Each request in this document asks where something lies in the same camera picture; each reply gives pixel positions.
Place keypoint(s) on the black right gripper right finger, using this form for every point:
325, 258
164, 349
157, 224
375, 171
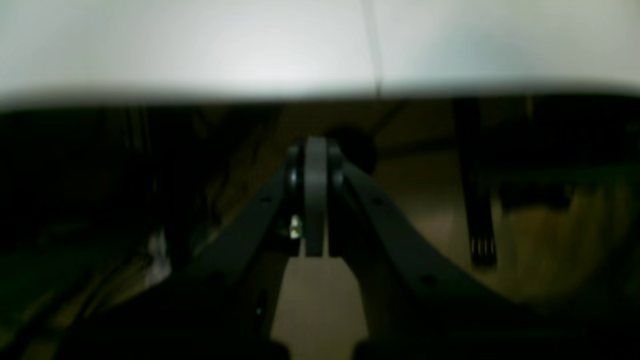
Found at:
418, 304

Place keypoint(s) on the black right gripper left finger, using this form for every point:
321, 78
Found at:
221, 305

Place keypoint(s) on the black table leg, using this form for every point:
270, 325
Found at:
480, 229

